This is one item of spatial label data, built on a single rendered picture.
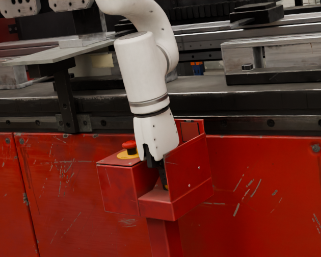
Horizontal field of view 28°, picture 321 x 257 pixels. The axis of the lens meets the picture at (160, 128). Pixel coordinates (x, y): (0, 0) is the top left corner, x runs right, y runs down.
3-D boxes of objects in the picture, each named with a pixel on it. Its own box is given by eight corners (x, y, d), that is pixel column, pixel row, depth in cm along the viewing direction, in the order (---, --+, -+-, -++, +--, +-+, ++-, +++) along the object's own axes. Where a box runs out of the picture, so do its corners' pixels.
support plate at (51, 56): (1, 66, 168) (1, 62, 167) (66, 48, 189) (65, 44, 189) (53, 62, 158) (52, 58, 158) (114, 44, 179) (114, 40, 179)
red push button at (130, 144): (120, 158, 145) (117, 143, 144) (131, 153, 148) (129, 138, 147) (134, 159, 143) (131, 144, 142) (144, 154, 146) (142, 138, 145)
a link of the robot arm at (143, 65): (144, 88, 140) (120, 103, 133) (129, 30, 136) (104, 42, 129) (176, 86, 136) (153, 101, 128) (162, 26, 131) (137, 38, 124)
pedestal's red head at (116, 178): (104, 212, 146) (89, 136, 142) (146, 187, 158) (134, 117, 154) (174, 222, 134) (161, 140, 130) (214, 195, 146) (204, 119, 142)
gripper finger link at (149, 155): (146, 128, 135) (161, 136, 139) (140, 163, 132) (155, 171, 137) (151, 128, 134) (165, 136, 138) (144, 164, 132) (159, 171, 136)
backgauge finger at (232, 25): (205, 35, 169) (203, 17, 167) (246, 21, 189) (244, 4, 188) (246, 32, 162) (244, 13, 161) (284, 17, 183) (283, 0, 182)
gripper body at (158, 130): (148, 97, 141) (160, 144, 144) (122, 114, 133) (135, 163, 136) (177, 96, 136) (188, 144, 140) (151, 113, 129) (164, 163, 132)
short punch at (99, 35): (77, 42, 187) (71, 9, 185) (81, 41, 188) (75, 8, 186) (104, 40, 181) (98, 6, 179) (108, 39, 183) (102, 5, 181)
